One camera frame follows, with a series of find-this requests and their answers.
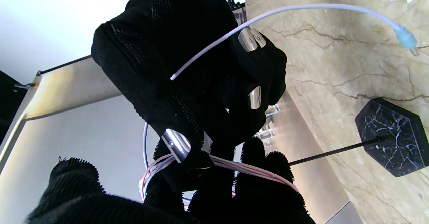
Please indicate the black T rack marble base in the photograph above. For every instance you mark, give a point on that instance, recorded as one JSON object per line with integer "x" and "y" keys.
{"x": 395, "y": 140}

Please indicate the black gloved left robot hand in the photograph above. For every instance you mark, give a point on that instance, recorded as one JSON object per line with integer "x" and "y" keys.
{"x": 100, "y": 204}

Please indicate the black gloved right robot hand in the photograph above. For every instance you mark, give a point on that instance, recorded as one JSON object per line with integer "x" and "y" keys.
{"x": 161, "y": 50}

